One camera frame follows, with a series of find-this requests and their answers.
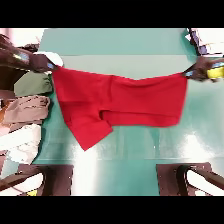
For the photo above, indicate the heap of clothes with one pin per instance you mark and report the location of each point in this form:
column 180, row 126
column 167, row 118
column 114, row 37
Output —
column 210, row 40

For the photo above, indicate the brown garment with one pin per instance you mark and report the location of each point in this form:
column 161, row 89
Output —
column 26, row 108

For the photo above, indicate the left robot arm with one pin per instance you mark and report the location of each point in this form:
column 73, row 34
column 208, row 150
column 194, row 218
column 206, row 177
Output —
column 33, row 61

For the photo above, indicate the white garment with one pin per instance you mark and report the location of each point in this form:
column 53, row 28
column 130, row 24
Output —
column 21, row 140

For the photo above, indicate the red T-shirt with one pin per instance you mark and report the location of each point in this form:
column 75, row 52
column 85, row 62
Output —
column 133, row 100

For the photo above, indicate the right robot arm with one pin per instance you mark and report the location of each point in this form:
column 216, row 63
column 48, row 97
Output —
column 200, row 68

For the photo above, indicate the dark green garment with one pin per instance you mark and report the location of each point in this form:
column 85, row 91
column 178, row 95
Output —
column 31, row 83

